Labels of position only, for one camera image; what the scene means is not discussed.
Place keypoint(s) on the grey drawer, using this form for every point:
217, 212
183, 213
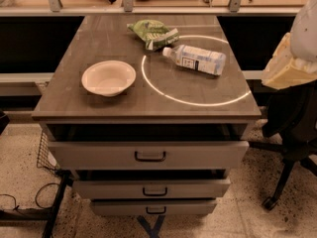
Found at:
148, 155
153, 207
138, 189

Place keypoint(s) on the blue tape cross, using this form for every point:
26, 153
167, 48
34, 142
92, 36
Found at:
152, 231

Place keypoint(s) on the bottom grey drawer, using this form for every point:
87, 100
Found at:
153, 207

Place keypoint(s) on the grey drawer cabinet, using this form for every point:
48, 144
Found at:
164, 104

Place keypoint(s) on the white paper bowl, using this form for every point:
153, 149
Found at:
108, 78

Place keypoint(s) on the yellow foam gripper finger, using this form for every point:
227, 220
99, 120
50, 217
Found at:
284, 69

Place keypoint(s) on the middle grey drawer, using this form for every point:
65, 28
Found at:
138, 189

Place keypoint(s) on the clear plastic water bottle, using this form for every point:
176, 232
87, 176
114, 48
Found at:
196, 59

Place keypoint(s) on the black office chair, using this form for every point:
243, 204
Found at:
292, 114

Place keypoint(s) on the wire mesh basket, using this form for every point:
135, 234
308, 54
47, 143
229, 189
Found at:
45, 159

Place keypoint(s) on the green jalapeno chip bag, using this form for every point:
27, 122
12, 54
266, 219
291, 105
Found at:
154, 33

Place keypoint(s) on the top grey drawer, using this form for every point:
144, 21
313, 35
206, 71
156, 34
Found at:
148, 155

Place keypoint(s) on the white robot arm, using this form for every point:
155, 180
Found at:
303, 33

